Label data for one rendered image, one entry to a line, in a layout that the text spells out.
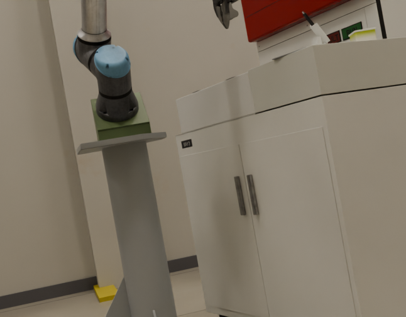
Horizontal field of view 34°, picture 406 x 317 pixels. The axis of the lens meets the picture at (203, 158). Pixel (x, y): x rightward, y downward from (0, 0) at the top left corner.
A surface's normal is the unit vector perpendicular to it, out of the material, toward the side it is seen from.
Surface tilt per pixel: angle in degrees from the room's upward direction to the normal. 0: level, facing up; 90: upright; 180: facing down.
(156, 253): 90
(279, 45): 90
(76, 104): 90
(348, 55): 90
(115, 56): 50
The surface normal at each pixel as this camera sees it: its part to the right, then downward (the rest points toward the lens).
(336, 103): 0.47, -0.09
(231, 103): -0.86, 0.15
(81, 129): 0.23, -0.05
